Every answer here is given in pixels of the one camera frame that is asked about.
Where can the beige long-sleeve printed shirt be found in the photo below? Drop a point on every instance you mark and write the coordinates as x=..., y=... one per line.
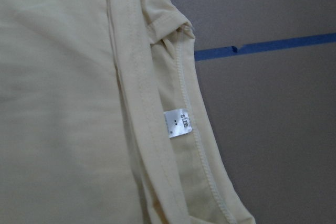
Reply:
x=102, y=118

